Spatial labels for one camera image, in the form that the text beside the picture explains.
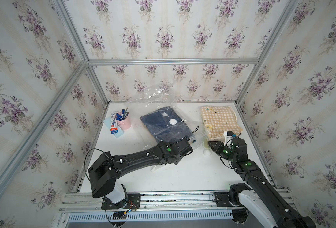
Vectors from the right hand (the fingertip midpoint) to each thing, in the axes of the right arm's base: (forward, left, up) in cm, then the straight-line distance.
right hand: (211, 143), depth 81 cm
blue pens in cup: (+23, +57, -2) cm, 62 cm away
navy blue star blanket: (+17, +28, -6) cm, 34 cm away
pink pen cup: (+17, +56, -7) cm, 59 cm away
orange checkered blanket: (+23, -10, -7) cm, 26 cm away
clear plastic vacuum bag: (+47, +40, -9) cm, 63 cm away
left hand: (-5, +21, -3) cm, 22 cm away
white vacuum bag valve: (+20, +23, -6) cm, 31 cm away
